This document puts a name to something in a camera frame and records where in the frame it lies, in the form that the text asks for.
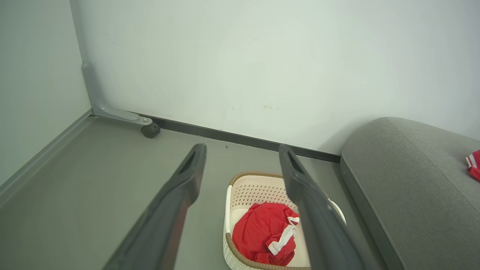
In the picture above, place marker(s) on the black baseboard strip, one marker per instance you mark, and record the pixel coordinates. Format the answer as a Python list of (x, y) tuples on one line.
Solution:
[(243, 138)]

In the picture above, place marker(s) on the grey metal leg bracket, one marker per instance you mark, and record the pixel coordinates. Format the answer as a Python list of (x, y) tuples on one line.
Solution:
[(98, 105)]

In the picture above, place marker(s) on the white perforated basket brown rim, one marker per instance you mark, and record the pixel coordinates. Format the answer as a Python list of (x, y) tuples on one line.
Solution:
[(255, 191)]

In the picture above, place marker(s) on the black caster wheel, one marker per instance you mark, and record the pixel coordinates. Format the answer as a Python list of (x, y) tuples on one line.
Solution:
[(150, 130)]

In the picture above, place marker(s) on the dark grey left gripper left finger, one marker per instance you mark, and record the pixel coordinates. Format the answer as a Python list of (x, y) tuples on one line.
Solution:
[(157, 232)]

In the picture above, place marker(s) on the grey skirting strip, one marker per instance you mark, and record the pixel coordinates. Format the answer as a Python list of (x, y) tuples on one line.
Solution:
[(37, 162)]

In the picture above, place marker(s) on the red garment with white panel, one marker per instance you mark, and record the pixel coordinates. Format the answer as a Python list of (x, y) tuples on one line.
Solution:
[(475, 172)]

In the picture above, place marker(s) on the red garment with white cuffs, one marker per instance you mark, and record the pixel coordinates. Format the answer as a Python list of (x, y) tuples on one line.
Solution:
[(255, 232)]

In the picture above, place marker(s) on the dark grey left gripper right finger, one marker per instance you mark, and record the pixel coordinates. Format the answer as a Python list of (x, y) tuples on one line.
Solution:
[(322, 232)]

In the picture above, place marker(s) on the grey fabric sofa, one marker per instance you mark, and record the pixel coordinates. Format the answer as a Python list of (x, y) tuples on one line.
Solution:
[(412, 180)]

